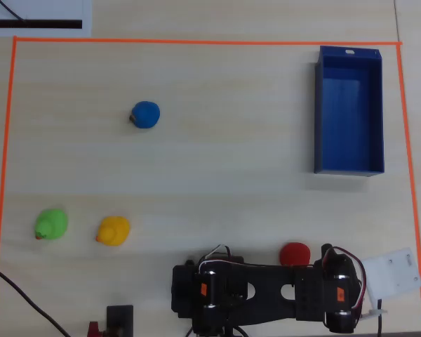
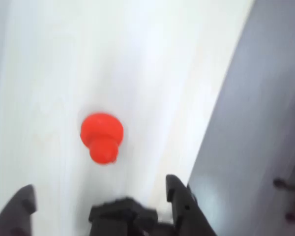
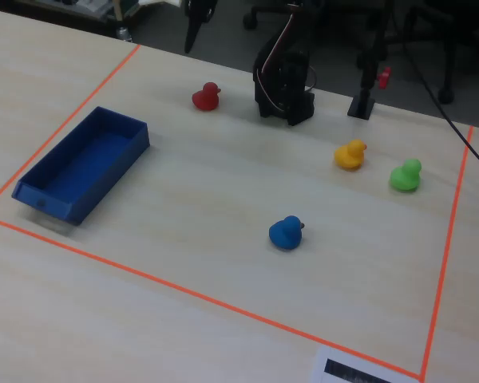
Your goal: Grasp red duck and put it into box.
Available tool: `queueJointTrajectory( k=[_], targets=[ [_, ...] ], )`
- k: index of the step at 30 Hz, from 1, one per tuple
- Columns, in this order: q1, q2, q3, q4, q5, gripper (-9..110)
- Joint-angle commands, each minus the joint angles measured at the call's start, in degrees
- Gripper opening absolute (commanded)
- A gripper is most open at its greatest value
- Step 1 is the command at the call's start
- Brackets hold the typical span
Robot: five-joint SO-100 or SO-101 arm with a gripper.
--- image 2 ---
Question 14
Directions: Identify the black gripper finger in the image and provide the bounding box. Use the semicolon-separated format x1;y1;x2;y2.
165;174;217;236
0;184;38;236

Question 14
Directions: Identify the black plastic block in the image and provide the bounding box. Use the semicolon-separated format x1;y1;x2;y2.
88;196;176;236

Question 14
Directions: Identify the red mushroom-shaped toy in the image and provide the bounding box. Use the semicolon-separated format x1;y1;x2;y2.
80;112;125;166

